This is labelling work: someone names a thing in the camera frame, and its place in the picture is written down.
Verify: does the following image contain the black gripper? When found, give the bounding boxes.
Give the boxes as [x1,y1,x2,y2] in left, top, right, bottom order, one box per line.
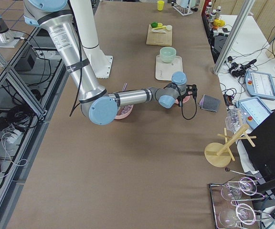
[178,84,198,107]

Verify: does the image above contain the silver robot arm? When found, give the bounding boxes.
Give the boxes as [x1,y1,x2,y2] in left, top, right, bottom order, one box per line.
[23,0,197,125]

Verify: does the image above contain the green bowl stack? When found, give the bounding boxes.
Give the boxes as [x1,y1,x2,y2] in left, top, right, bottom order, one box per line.
[159,47,177,63]

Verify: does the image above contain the pink bowl with ice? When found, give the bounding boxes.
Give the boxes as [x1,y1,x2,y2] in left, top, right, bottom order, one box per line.
[114,92,134,120]

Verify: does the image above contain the yellow plastic spoon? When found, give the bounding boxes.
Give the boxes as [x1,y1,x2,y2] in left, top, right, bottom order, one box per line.
[152,25,172,31]

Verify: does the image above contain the grey folded cloth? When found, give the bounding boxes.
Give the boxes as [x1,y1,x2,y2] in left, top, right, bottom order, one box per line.
[201,94,221,112]

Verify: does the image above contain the cream rabbit tray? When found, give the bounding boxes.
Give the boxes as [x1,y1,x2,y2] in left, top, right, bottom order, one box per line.
[155,55,183,81]

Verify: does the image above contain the clear plastic bag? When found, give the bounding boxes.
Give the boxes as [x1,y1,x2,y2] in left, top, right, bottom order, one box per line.
[225,108,243,132]

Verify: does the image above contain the wooden cup tree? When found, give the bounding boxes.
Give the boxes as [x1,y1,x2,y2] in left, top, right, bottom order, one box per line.
[204,110,257,167]

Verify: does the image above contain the wooden cutting board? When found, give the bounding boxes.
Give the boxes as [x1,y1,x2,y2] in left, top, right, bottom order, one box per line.
[146,25,173,46]

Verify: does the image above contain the lower teach pendant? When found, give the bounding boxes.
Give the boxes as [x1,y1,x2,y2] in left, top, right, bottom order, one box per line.
[235,96,272,129]

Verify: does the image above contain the teach pendant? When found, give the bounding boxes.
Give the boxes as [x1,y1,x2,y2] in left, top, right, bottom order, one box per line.
[245,71,275,100]
[235,96,272,129]

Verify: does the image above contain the upper teach pendant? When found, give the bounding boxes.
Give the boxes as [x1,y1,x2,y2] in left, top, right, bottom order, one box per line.
[245,71,275,100]

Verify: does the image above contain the yellow toy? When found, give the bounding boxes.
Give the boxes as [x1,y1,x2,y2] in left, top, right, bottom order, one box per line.
[213,19,225,27]

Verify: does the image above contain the white dish rack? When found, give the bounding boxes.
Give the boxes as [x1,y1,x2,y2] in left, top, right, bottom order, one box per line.
[172,0,198,16]

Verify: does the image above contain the yellow cup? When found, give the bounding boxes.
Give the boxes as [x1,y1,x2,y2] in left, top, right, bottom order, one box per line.
[157,0,165,11]

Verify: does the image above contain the black monitor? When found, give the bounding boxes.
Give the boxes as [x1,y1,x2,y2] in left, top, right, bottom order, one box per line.
[242,111,275,180]

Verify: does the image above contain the upper wine glass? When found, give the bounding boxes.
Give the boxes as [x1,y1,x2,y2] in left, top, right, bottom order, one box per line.
[221,177,257,201]

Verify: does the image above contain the wine glass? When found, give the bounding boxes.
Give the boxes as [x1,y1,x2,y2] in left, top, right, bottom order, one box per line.
[218,203,256,229]
[221,177,257,201]

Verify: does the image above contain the lower wine glass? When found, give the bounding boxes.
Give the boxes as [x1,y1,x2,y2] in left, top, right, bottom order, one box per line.
[218,203,256,229]

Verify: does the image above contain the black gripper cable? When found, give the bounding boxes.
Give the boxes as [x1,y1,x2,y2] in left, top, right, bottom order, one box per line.
[178,84,198,120]

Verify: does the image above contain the aluminium frame post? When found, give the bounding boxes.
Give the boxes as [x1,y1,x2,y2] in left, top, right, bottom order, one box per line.
[213,0,255,75]

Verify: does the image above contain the wire glass rack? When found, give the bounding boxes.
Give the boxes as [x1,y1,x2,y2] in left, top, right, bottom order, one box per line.
[209,177,272,229]

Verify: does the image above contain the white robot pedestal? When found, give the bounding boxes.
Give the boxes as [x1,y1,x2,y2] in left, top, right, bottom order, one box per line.
[70,0,113,79]

